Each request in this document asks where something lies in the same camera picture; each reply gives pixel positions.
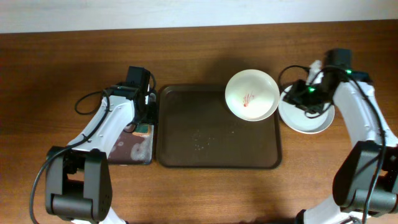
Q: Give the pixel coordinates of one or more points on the green and orange sponge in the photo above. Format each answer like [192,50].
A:
[143,130]

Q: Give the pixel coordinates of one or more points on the small black metal tray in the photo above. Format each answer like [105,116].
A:
[122,147]

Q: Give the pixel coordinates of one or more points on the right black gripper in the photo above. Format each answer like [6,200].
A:
[298,95]

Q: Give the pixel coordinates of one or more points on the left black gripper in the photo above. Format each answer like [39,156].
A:
[150,109]

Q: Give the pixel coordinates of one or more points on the white plate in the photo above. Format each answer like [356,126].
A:
[291,110]
[303,124]
[252,95]

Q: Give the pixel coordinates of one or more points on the large brown serving tray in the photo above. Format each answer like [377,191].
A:
[197,130]

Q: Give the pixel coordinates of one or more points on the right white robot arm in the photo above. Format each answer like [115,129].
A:
[365,185]

